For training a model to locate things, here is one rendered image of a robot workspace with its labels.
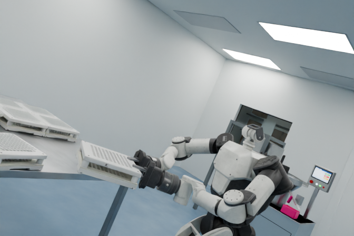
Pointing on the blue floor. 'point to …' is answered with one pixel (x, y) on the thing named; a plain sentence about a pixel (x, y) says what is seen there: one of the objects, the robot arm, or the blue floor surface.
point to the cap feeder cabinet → (281, 224)
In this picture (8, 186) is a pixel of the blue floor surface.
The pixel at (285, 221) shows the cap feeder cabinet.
